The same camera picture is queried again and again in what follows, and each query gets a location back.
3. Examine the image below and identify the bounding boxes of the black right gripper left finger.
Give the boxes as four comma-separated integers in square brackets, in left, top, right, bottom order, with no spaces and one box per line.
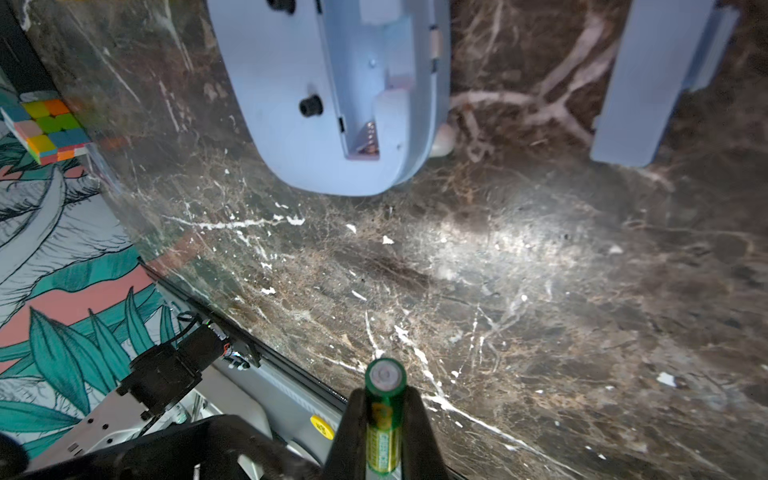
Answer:
[322,388,367,480]

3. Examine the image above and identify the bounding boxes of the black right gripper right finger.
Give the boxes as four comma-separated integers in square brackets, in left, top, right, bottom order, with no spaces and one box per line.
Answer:
[401,386,450,480]

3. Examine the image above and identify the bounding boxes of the green battery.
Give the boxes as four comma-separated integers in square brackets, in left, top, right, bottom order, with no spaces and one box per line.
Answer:
[365,357,407,475]

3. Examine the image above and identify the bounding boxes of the light blue small alarm clock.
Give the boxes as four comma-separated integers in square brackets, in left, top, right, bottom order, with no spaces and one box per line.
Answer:
[208,0,456,197]

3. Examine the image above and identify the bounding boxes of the light blue battery cover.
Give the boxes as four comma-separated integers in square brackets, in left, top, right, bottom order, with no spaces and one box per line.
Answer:
[590,0,740,168]

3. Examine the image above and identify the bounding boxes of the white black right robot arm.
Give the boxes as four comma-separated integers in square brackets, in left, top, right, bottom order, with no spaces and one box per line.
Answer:
[1,359,450,479]

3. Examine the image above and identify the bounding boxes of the yellow round sticker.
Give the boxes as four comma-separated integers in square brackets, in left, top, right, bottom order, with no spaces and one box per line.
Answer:
[310,415,335,441]

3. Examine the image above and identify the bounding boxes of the colourful puzzle cube on table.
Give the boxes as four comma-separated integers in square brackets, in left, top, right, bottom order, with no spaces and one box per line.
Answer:
[1,99,91,166]

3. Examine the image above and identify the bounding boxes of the black camera on mount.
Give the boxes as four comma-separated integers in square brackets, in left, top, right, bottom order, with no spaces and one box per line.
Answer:
[117,311,261,420]

